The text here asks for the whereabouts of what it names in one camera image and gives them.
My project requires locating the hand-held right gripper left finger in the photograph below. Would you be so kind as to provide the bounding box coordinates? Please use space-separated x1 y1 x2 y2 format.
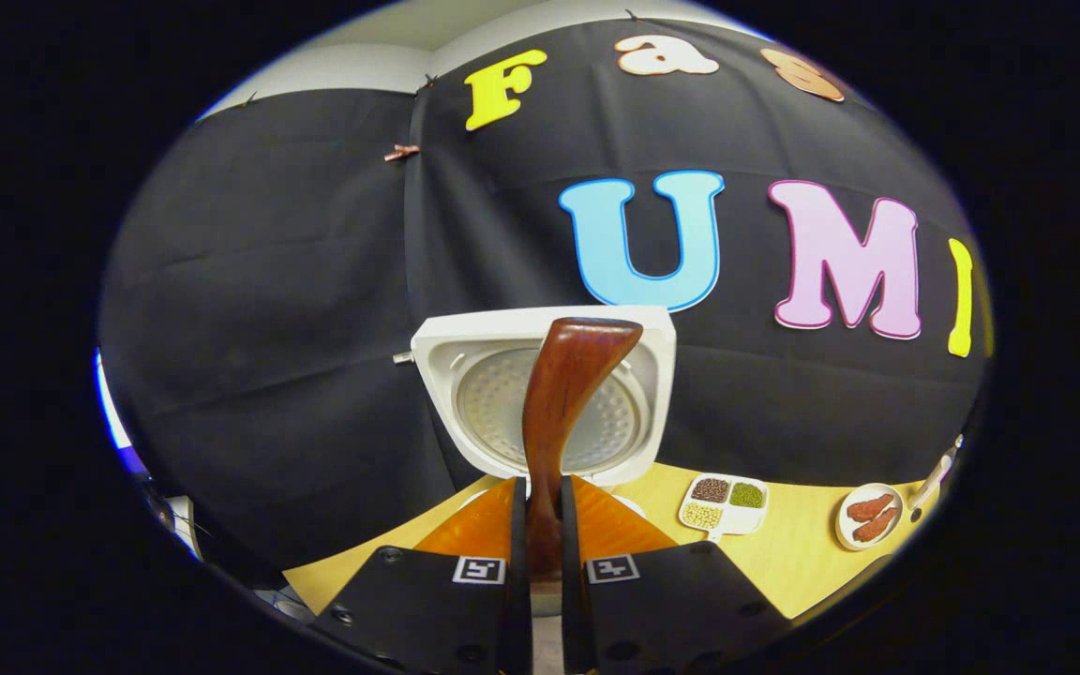
310 476 533 675

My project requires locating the white round plate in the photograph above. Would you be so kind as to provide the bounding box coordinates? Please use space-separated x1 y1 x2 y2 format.
835 483 905 551

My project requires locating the white rice cooker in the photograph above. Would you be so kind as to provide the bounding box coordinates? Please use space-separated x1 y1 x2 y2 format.
409 305 677 675

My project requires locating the brown wooden spoon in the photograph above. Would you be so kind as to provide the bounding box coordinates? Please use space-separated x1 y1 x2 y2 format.
521 317 644 582

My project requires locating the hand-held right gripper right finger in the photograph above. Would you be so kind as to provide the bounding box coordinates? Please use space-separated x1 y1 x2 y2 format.
559 474 796 675

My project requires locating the small bottle with pink label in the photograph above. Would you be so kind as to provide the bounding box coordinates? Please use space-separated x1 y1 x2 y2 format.
910 434 965 512

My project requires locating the white divided grain dish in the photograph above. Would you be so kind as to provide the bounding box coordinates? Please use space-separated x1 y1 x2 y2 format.
678 472 771 545

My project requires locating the black backdrop cloth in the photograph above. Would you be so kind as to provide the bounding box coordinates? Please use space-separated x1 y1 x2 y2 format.
97 19 996 573

